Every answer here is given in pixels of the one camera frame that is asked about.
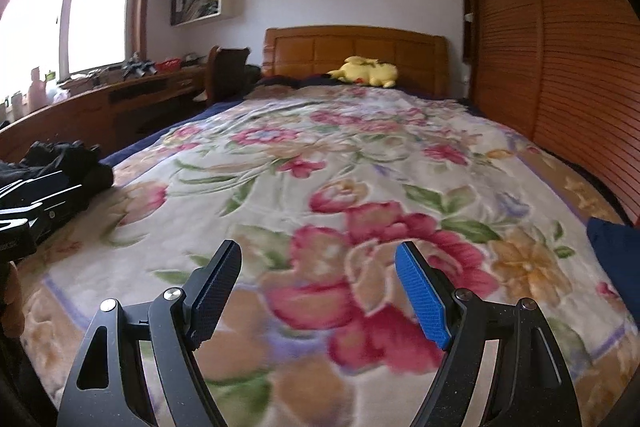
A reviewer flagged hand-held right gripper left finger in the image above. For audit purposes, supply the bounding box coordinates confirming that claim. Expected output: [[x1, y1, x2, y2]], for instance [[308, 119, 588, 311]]
[[56, 239, 242, 427]]

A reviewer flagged yellow plush toy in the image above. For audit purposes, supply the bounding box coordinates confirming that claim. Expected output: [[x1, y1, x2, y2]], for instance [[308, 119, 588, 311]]
[[327, 56, 399, 88]]

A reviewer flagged pink bottle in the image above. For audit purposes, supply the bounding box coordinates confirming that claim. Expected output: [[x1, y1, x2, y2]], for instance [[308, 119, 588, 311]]
[[27, 68, 47, 114]]

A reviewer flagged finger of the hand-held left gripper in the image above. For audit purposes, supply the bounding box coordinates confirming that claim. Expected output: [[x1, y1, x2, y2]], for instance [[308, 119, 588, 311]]
[[29, 188, 86, 238], [0, 171, 71, 208]]

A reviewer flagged wooden desk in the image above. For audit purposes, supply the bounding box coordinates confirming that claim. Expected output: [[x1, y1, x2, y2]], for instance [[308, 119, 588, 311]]
[[0, 67, 208, 162]]

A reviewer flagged wooden louvred wardrobe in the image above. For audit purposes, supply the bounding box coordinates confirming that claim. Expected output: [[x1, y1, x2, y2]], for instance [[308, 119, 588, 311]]
[[455, 0, 640, 228]]

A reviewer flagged row of books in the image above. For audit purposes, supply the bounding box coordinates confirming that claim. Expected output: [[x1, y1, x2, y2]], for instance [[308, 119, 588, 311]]
[[185, 0, 221, 20]]

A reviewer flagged window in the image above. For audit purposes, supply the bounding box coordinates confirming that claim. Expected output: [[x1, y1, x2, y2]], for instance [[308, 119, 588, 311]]
[[0, 0, 151, 102]]

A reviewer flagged black folded jacket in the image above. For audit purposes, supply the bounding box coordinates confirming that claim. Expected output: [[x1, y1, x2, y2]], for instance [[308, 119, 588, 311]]
[[75, 162, 116, 208]]

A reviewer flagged navy blue cloth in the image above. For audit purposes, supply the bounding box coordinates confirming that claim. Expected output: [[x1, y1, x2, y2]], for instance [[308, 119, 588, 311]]
[[586, 217, 640, 303]]

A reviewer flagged wooden chair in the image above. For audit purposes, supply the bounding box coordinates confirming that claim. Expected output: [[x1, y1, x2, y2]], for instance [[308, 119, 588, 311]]
[[206, 46, 251, 108]]

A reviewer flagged person's left hand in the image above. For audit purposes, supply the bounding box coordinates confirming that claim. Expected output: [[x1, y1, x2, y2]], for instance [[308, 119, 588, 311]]
[[0, 264, 26, 340]]

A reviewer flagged black trench coat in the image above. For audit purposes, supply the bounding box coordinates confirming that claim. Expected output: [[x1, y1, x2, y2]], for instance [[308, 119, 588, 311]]
[[20, 141, 103, 180]]

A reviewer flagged black grey device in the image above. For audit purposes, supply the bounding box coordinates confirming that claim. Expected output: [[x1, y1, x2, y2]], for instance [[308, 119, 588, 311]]
[[122, 52, 157, 76]]

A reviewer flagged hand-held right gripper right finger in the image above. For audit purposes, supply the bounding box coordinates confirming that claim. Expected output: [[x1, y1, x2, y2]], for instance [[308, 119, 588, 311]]
[[395, 241, 583, 427]]

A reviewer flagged wooden bed headboard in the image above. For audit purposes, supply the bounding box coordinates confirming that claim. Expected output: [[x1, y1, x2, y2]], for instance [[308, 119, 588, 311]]
[[262, 26, 448, 98]]

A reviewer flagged bed with floral bedspread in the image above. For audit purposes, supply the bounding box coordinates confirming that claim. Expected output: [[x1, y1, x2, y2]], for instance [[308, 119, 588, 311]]
[[10, 84, 640, 427]]

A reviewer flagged navy bed sheet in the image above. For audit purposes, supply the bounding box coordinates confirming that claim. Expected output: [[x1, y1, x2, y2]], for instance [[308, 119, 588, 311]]
[[100, 77, 331, 168]]

